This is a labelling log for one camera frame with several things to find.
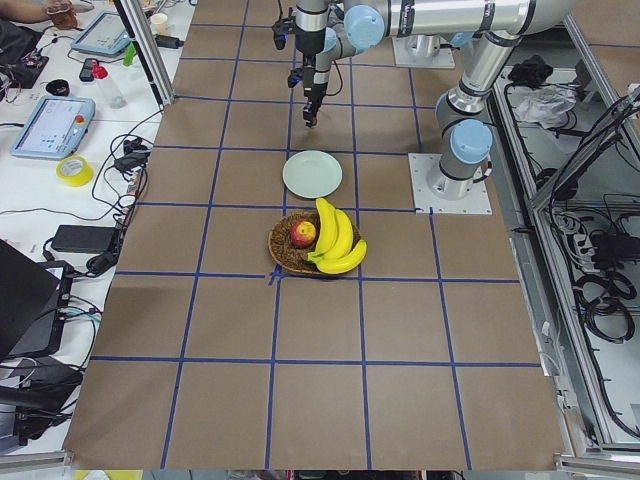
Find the yellow banana bunch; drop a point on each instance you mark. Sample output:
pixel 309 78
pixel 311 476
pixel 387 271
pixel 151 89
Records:
pixel 335 252

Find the wicker fruit basket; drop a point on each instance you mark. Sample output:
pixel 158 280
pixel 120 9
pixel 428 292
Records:
pixel 285 253

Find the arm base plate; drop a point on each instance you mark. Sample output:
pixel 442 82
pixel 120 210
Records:
pixel 435 193
pixel 422 51

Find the red apple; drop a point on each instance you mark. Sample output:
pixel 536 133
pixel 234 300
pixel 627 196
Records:
pixel 303 234

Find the pale green plate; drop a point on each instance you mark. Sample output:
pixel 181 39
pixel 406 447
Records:
pixel 312 174

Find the teach pendant tablet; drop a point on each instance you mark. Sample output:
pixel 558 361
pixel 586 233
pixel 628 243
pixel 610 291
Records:
pixel 55 128
pixel 106 35

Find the far teach pendant tablet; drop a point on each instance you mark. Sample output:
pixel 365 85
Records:
pixel 106 35

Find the black laptop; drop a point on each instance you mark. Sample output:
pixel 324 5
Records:
pixel 33 295

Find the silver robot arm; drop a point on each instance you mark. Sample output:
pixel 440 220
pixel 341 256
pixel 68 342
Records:
pixel 344 41
pixel 488 31

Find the near teach pendant tablet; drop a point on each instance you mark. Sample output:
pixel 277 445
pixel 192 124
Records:
pixel 55 128

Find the yellow tape roll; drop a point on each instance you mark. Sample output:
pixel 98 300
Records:
pixel 74 171

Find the black power adapter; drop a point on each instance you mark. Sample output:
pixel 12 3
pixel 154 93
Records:
pixel 170 42

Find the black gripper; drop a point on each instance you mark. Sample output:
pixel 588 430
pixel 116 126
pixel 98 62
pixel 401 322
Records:
pixel 316 78

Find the black phone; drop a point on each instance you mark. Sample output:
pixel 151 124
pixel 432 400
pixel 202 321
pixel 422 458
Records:
pixel 86 72

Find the paper cup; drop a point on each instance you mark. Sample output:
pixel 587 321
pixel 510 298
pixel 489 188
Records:
pixel 159 23

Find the red cap plastic bottle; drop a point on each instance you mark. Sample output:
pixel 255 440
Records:
pixel 108 87

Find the aluminium frame post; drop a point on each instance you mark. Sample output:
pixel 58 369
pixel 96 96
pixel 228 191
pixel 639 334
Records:
pixel 141 36

